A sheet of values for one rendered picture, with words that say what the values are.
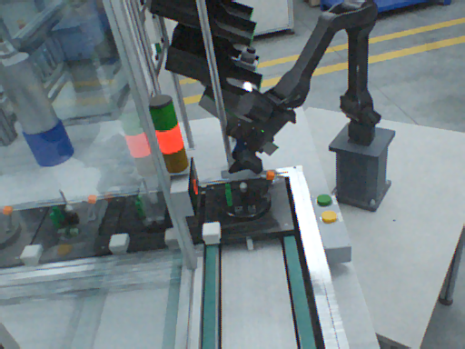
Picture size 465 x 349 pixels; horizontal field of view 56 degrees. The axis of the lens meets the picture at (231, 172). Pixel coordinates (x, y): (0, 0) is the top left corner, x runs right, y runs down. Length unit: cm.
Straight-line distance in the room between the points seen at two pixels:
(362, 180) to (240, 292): 49
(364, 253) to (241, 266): 34
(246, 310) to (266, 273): 12
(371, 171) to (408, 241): 21
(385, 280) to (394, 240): 14
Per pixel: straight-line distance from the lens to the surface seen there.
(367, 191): 133
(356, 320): 110
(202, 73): 127
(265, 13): 521
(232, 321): 105
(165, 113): 83
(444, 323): 221
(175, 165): 89
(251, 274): 112
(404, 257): 124
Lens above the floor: 176
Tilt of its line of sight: 36 degrees down
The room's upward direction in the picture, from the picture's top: 11 degrees counter-clockwise
